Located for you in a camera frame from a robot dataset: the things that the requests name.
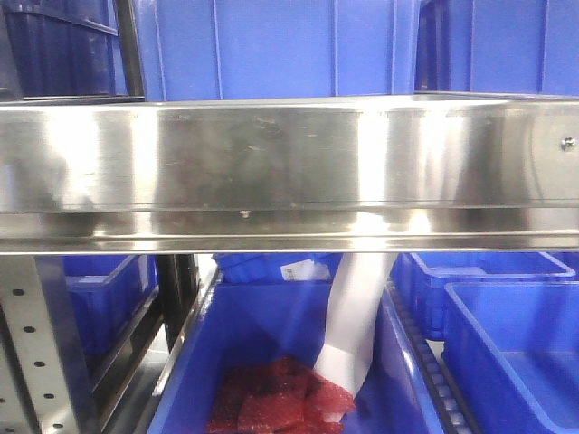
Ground perforated steel shelf upright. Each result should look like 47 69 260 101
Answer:
1 255 100 433

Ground blue bin lower centre back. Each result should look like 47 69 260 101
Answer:
212 252 343 283

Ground white paper strip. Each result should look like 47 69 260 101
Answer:
314 253 396 395

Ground blue bin with red bags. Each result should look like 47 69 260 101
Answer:
148 282 443 433

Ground blue bin lower right back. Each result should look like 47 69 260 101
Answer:
390 251 576 341

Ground red bubble wrap bags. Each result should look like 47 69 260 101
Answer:
205 356 356 433

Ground large blue crate upper centre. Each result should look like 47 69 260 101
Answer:
134 1 420 101

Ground blue bin lower left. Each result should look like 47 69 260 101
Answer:
62 255 157 355

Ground black roller track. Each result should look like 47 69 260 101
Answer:
386 279 479 433

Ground blue bin lower right front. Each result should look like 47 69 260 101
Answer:
442 282 578 433

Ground blue crate upper right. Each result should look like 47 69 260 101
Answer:
415 1 578 96

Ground dark blue crate upper left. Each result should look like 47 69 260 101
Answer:
1 1 127 97

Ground stainless steel shelf rail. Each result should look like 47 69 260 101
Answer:
1 92 578 254

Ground black shelf post lower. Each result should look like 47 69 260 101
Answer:
156 254 199 351

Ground black shelf post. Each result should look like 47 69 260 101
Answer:
156 254 199 351
114 0 145 98

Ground black shelf post upper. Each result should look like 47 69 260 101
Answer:
114 0 145 98

